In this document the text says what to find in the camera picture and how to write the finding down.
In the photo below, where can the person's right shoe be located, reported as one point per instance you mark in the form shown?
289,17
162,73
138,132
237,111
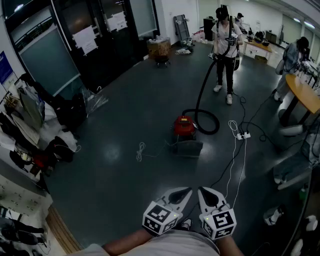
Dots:
186,223

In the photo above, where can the green bottle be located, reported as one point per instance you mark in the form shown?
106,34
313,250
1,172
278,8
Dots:
302,194

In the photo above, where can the pile of clothes and bags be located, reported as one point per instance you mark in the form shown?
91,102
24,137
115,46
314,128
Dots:
32,125

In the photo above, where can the person's white shirt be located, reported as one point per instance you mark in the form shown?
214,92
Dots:
175,246

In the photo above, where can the round wooden table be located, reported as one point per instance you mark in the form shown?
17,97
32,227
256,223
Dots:
303,92

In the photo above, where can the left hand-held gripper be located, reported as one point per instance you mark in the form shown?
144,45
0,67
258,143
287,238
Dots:
160,217

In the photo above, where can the person's right forearm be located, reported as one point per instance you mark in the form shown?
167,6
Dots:
230,247

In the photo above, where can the blue poster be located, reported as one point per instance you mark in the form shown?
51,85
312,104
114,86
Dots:
5,67

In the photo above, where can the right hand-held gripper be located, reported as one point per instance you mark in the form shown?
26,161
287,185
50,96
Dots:
220,222

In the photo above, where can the folded grey treadmill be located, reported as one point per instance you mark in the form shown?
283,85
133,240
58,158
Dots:
182,27

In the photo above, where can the black framed glass door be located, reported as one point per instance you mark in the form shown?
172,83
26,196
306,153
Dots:
107,42

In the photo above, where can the brown bin on wheels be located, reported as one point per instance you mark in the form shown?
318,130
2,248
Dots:
160,50

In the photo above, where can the transparent umbrella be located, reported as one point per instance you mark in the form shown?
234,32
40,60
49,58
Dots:
96,100

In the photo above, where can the white desk with wooden top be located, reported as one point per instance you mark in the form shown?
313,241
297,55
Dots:
257,48

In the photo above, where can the black cabinet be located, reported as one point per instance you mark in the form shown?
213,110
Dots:
208,28

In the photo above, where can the red vacuum cleaner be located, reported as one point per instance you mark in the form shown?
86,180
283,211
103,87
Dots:
183,126

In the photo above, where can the person's left forearm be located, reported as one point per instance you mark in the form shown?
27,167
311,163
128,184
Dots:
125,241

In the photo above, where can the white power strip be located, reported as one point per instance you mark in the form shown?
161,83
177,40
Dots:
243,135

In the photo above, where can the white drawer cabinet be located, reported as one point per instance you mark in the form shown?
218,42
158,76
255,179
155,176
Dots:
20,197

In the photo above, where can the white paper notice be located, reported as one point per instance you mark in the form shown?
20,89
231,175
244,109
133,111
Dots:
85,40
116,21

